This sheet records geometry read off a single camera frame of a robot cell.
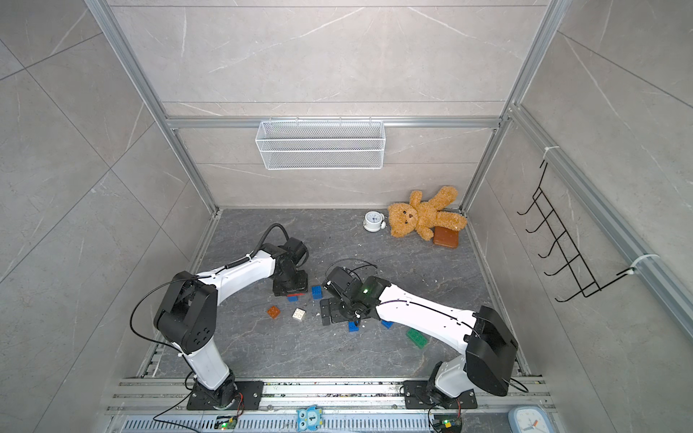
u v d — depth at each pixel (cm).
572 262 64
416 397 73
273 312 88
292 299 92
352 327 85
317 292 90
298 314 88
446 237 107
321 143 101
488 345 40
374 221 110
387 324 85
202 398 71
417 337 83
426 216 108
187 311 47
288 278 76
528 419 68
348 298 58
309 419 69
